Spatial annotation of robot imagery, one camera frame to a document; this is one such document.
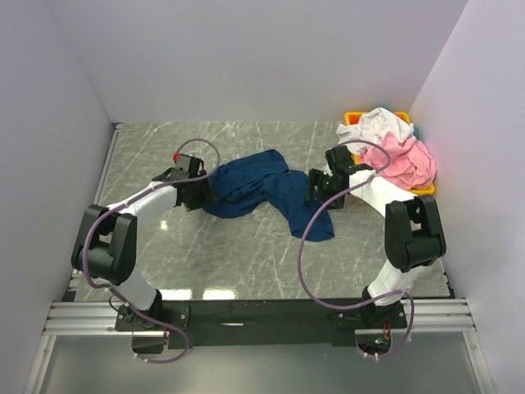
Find black base beam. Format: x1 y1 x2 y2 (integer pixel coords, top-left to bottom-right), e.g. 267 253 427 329
114 299 409 354

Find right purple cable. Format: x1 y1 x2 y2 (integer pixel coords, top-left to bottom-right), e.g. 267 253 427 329
295 138 416 360

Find yellow plastic bin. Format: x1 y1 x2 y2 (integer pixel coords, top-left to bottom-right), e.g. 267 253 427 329
345 112 436 195

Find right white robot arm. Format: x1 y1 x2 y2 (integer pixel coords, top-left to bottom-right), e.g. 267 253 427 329
297 145 446 328

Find dark blue t shirt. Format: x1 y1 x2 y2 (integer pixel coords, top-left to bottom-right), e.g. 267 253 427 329
203 149 321 238

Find pink t shirt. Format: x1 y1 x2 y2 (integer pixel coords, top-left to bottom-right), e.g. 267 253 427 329
361 131 436 190

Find purple cable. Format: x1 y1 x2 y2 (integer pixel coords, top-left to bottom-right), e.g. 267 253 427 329
81 137 222 365
295 138 416 360

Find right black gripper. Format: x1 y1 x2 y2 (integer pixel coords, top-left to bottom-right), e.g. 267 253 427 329
303 168 346 211

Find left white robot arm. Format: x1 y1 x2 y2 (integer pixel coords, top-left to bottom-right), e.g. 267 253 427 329
71 153 214 330

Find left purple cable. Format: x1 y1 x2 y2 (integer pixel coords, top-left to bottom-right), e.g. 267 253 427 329
81 137 222 365

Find white t shirt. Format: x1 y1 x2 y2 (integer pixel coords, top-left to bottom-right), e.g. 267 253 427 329
336 108 414 157

